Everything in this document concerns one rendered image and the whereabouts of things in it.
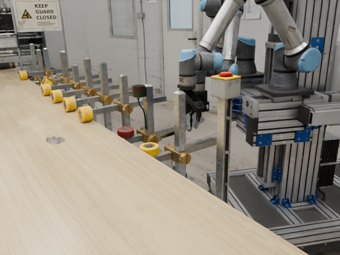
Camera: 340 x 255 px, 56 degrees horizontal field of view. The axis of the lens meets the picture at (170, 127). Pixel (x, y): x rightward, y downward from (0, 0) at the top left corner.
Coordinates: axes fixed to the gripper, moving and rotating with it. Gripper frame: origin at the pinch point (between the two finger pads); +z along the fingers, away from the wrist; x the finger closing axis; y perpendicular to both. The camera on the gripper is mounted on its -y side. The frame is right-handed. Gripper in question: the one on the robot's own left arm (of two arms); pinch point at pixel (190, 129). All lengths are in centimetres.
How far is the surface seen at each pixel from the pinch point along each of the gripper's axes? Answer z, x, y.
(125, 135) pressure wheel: 3.1, 23.5, 18.9
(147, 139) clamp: 6.9, 13.2, 16.6
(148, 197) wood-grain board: 2, 44, -36
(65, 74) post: -8, 11, 142
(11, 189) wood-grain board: 2, 77, -6
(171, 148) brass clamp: 5.5, 12.3, -2.5
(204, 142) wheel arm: 6.7, -5.1, -4.1
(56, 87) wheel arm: -3, 24, 121
